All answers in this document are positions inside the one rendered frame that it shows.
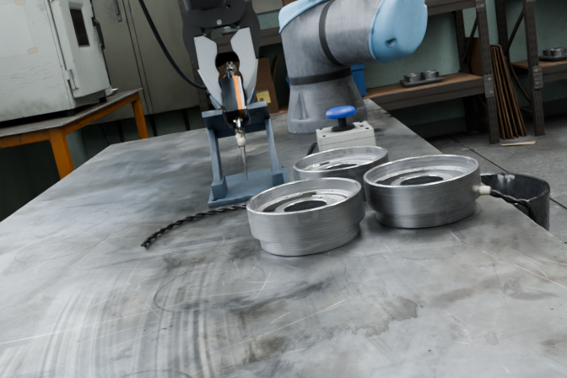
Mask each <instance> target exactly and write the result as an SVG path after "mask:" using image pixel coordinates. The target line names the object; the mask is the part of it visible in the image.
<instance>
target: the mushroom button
mask: <svg viewBox="0 0 567 378"><path fill-rule="evenodd" d="M355 114H356V110H355V108H354V107H353V106H350V105H344V106H339V107H334V108H332V109H330V110H328V111H327V113H326V118H327V119H337V124H338V127H346V126H347V125H348V124H347V119H346V117H348V116H353V115H355Z"/></svg>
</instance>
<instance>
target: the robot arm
mask: <svg viewBox="0 0 567 378"><path fill-rule="evenodd" d="M424 1H425V0H298V1H296V2H293V3H291V4H288V5H287V6H285V7H283V8H282V9H281V11H280V13H279V16H278V18H279V25H280V30H279V34H280V35H281V36H282V42H283V50H284V55H285V61H286V66H287V70H288V75H289V84H290V97H289V108H288V115H287V125H288V130H289V132H291V133H297V134H305V133H316V129H320V128H327V127H335V126H337V125H338V119H327V118H326V113H327V111H328V110H330V109H332V108H334V107H339V106H344V105H350V106H353V107H354V108H355V110H356V114H355V115H353V116H348V117H346V119H347V124H349V123H355V122H364V121H366V120H368V112H367V108H366V105H365V103H364V101H363V99H362V97H361V95H360V93H359V91H358V89H357V87H356V85H355V83H354V80H353V76H352V71H351V66H353V65H360V64H368V63H376V62H381V63H387V62H392V61H394V60H399V59H403V58H406V57H409V56H411V55H412V54H413V53H414V52H415V51H416V49H417V48H419V46H420V44H421V42H422V40H423V38H424V34H425V31H426V27H427V18H428V14H427V6H426V5H425V4H424ZM184 4H185V8H186V10H187V12H183V13H181V17H182V38H183V42H184V45H185V47H186V50H187V52H188V54H189V55H190V57H191V59H192V61H193V63H194V65H195V67H196V69H197V70H198V72H199V74H200V76H201V78H202V80H203V82H204V83H205V85H206V86H207V88H208V91H209V92H210V94H211V95H212V96H213V97H214V98H215V99H216V100H217V101H218V102H219V103H220V104H221V105H222V106H224V100H223V94H222V93H223V92H222V88H221V83H220V82H219V78H220V71H219V69H218V67H217V65H216V58H217V55H218V53H219V51H218V44H217V42H215V41H214V40H211V39H209V38H208V37H207V34H210V33H211V32H212V30H213V29H217V28H223V27H227V26H229V27H230V28H231V29H235V26H240V27H239V28H238V31H237V32H236V33H235V35H234V36H233V37H232V39H231V41H230V43H231V45H232V49H233V51H234V52H235V54H236V55H237V56H238V58H239V60H240V65H239V71H240V74H241V75H242V77H243V86H242V87H243V91H244V95H245V97H246V102H247V100H248V97H249V94H250V92H251V88H255V86H256V81H257V65H258V56H259V47H260V38H261V28H260V23H259V20H258V17H257V14H256V12H255V11H254V9H253V6H252V0H248V1H246V0H184ZM203 32H207V34H204V33H203ZM199 36H200V37H199Z"/></svg>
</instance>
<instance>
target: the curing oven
mask: <svg viewBox="0 0 567 378"><path fill-rule="evenodd" d="M104 49H105V43H104V39H103V35H102V31H101V28H100V22H99V21H97V19H96V18H95V11H94V7H93V3H92V0H0V122H4V121H9V120H13V119H19V118H23V117H28V116H37V115H41V114H46V113H52V112H56V111H65V110H66V116H75V112H74V108H76V107H79V106H81V105H85V104H87V103H89V102H91V101H94V100H97V99H99V100H100V103H103V102H106V101H107V99H106V96H107V95H111V94H113V91H112V87H111V80H110V75H109V72H108V68H107V65H106V60H105V54H104V51H103V50H104Z"/></svg>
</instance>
